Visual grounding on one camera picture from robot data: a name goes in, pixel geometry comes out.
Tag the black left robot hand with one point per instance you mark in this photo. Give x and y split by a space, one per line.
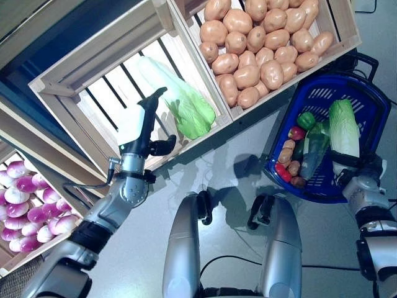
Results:
136 133

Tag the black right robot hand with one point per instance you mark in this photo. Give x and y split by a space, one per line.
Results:
366 164

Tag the blue plastic shopping basket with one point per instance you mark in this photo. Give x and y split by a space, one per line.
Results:
270 164

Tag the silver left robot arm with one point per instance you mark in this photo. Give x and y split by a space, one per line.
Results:
124 201

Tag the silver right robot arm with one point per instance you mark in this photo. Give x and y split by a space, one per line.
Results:
366 198

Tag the dark green cucumber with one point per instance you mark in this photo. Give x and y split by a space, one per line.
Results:
299 150

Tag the green bell pepper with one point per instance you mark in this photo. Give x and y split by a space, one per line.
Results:
306 120

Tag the red apple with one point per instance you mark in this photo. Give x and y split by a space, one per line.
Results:
296 133

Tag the red pepper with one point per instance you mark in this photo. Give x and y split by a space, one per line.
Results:
283 172

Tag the slatted wooden crate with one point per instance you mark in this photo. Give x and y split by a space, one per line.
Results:
93 56

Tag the wooden display shelf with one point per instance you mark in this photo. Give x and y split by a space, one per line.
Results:
46 144

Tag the silver left robot leg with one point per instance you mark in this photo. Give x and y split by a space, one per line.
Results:
183 248

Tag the wooden crate with potatoes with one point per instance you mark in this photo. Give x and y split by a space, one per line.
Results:
344 25

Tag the pile of purple turnips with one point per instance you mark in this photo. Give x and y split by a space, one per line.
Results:
24 262

